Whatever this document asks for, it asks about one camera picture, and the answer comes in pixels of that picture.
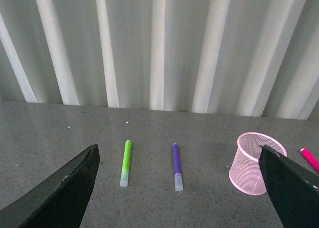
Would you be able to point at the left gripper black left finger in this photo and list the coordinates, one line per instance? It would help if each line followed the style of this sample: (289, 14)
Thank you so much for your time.
(60, 201)

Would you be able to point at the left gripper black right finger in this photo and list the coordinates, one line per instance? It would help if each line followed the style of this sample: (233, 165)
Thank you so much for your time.
(293, 190)

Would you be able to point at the pink marker pen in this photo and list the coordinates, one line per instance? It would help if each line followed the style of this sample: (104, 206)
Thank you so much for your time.
(310, 159)

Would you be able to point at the purple marker pen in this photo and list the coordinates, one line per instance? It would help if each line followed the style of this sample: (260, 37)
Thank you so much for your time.
(177, 168)

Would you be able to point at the pink mesh pen cup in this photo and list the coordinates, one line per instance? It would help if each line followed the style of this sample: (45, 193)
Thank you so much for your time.
(245, 173)

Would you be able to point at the green marker pen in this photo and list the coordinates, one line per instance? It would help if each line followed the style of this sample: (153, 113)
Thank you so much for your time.
(126, 164)

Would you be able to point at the white pleated curtain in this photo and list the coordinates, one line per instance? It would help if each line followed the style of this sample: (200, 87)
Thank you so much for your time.
(239, 57)

